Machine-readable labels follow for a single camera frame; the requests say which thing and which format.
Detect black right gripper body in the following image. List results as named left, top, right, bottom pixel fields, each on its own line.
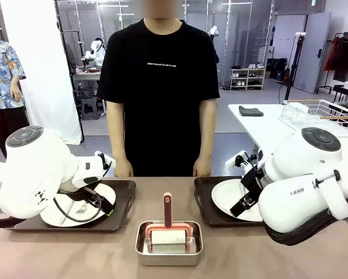
left=239, top=166, right=268, bottom=202

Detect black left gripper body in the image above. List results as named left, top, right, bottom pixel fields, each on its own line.
left=57, top=180, right=107, bottom=202

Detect white round plate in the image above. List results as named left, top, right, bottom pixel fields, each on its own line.
left=40, top=182, right=117, bottom=228
left=210, top=178, right=264, bottom=223

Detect dark brown serving tray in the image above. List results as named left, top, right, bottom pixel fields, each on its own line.
left=193, top=176, right=268, bottom=228
left=4, top=179, right=137, bottom=233

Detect pink lint roller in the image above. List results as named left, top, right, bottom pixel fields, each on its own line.
left=144, top=191, right=194, bottom=247

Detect person's right forearm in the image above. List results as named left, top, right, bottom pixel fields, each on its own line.
left=106, top=127, right=130, bottom=162

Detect person's left forearm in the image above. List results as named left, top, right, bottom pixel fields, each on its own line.
left=198, top=127, right=217, bottom=161

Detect person's right hand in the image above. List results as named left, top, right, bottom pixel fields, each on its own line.
left=113, top=159, right=134, bottom=178

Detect person's left hand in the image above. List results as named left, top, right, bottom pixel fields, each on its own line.
left=192, top=158, right=213, bottom=177

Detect silver fork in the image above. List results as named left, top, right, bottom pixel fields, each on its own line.
left=74, top=202, right=89, bottom=215

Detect silver table knife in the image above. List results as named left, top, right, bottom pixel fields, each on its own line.
left=60, top=200, right=75, bottom=225

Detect folded dark grey cloth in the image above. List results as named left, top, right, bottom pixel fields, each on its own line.
left=238, top=105, right=264, bottom=117

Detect rectangular metal tin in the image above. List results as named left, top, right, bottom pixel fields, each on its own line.
left=135, top=220, right=205, bottom=267

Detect grey plastic stool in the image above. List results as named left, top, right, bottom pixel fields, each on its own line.
left=80, top=97, right=101, bottom=121

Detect person in black t-shirt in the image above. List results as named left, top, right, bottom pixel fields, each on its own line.
left=96, top=0, right=221, bottom=178

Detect white shoe rack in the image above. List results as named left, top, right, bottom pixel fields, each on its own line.
left=229, top=67, right=267, bottom=91

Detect white backdrop curtain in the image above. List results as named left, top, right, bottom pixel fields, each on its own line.
left=0, top=0, right=83, bottom=146

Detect black backdrop stand pole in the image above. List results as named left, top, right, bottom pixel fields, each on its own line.
left=54, top=0, right=85, bottom=144

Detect cluttered background work table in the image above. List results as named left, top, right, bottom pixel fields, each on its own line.
left=73, top=65, right=103, bottom=113

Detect black bags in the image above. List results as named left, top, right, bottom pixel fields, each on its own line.
left=266, top=57, right=288, bottom=81

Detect grey door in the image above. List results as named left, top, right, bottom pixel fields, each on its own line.
left=294, top=12, right=332, bottom=94

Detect mannequin in blue floral shirt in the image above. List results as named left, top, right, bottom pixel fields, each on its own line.
left=0, top=11, right=31, bottom=159

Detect orange hanging garment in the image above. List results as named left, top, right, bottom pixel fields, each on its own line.
left=323, top=36, right=340, bottom=73

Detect dark hanging garment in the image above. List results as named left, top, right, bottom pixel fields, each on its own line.
left=333, top=36, right=348, bottom=83

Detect black tripod stand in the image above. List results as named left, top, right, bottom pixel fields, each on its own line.
left=278, top=32, right=307, bottom=101

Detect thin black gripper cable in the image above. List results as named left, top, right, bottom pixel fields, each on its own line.
left=53, top=188, right=102, bottom=223

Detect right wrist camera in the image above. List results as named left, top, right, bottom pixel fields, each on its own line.
left=225, top=149, right=259, bottom=175

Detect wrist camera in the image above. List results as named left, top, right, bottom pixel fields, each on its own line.
left=225, top=149, right=259, bottom=175
left=94, top=150, right=116, bottom=177

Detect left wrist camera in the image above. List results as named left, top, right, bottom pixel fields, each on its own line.
left=94, top=150, right=116, bottom=177

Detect white conduit strap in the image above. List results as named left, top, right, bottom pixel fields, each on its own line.
left=313, top=169, right=348, bottom=221

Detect white wire dish rack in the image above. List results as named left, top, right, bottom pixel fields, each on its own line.
left=279, top=99, right=348, bottom=138

